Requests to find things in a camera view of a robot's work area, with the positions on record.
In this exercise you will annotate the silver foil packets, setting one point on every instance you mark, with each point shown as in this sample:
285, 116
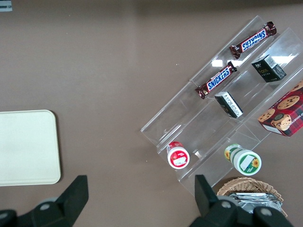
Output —
251, 201

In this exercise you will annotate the red tartan cookie box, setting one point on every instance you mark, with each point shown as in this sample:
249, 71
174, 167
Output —
286, 111

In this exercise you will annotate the cream rectangular plastic tray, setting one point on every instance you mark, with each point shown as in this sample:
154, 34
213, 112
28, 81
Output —
26, 146

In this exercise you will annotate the Snickers chocolate bar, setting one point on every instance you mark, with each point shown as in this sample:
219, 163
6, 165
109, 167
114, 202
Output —
253, 40
216, 80

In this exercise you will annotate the red lidded yogurt cup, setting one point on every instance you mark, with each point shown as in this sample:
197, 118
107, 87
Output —
177, 157

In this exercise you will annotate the green lidded sunflower cup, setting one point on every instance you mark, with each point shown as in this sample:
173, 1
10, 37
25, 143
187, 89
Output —
243, 160

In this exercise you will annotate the small grey white block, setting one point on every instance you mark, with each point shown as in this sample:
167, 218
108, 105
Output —
5, 7

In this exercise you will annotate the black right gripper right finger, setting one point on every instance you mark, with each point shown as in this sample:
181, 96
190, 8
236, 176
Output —
208, 203

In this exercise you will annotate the small black carton box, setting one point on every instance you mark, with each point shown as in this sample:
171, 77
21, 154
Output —
228, 104
268, 68

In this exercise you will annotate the clear acrylic stepped display stand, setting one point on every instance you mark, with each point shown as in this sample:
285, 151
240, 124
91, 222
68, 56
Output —
189, 113

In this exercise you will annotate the light wicker basket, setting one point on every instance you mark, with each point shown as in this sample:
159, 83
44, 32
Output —
246, 185

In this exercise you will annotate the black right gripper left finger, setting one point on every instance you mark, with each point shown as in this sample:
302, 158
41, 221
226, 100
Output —
71, 203

